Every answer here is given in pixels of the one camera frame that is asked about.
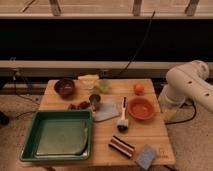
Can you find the blue sponge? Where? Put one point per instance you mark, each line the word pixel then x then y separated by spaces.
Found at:
pixel 146 157

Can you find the orange fruit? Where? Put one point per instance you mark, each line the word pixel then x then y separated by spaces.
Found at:
pixel 138 88

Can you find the brown toy food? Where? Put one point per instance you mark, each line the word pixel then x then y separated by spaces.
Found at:
pixel 80 106

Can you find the green plastic tray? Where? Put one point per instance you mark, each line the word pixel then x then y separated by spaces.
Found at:
pixel 60 135

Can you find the green cup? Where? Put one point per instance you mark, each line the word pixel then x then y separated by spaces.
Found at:
pixel 104 85

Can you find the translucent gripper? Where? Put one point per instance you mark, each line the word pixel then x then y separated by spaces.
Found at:
pixel 169 101

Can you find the yellow sponge block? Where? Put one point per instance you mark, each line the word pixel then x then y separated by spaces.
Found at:
pixel 88 78

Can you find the orange plate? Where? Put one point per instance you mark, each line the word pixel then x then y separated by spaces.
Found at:
pixel 140 108

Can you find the striped whiteboard eraser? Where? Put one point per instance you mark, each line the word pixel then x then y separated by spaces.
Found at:
pixel 122 147

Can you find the black and white brush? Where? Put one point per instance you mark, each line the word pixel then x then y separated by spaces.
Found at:
pixel 122 123

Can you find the light blue cloth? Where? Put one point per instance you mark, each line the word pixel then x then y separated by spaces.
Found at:
pixel 108 110

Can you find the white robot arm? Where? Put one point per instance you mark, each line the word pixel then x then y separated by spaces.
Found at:
pixel 186 81

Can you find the dark red bowl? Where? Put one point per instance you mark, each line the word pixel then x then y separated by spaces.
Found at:
pixel 64 87

